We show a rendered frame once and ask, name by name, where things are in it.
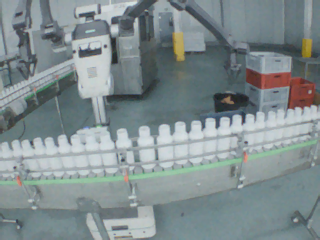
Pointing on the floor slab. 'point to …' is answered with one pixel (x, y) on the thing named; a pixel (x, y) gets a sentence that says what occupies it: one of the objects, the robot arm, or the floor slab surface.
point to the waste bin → (230, 101)
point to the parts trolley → (306, 68)
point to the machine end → (132, 51)
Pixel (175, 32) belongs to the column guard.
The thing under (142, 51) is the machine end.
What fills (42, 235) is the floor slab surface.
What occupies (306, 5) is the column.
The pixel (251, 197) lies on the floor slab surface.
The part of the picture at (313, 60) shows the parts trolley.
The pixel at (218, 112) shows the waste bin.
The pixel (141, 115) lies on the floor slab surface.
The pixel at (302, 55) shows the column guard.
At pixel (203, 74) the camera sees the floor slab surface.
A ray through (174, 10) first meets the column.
